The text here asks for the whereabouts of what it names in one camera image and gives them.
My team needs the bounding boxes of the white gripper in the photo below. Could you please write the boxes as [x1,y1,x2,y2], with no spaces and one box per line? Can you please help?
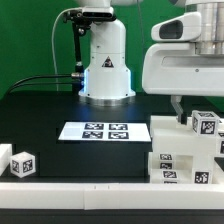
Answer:
[142,43,224,125]

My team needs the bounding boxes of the long white chair back post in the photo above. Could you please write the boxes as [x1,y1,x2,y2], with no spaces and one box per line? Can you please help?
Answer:
[150,115,224,158]

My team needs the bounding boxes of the small white tagged cube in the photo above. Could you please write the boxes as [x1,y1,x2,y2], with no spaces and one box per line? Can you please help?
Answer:
[192,110,220,136]

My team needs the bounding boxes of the white chair seat piece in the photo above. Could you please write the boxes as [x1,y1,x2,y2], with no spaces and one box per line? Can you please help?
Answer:
[148,152,193,174]

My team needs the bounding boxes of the white sheet with tags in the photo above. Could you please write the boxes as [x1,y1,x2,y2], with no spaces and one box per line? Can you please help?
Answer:
[59,122,151,142]

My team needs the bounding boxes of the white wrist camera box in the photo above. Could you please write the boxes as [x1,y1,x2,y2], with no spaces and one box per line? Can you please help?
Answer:
[151,12,202,42]

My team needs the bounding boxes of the black cables at base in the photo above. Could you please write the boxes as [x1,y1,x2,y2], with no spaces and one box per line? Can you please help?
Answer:
[6,73,84,96]

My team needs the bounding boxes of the white U-shaped boundary frame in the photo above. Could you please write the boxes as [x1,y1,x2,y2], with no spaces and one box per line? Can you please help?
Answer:
[0,182,224,210]

